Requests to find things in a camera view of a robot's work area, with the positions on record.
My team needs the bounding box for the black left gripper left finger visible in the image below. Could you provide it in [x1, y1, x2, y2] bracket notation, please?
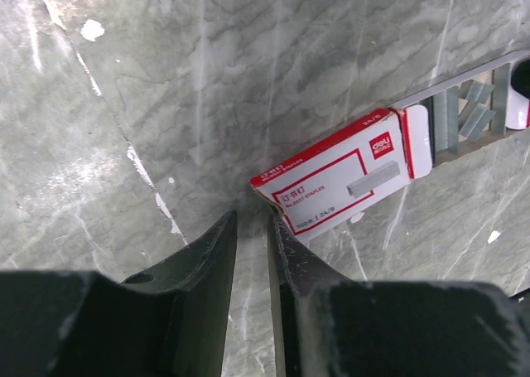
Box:
[1, 211, 237, 376]

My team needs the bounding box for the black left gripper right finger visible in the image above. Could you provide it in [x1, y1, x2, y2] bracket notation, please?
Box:
[267, 215, 529, 376]

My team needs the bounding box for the red white staple packet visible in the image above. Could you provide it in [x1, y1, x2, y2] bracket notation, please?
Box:
[250, 109, 411, 243]

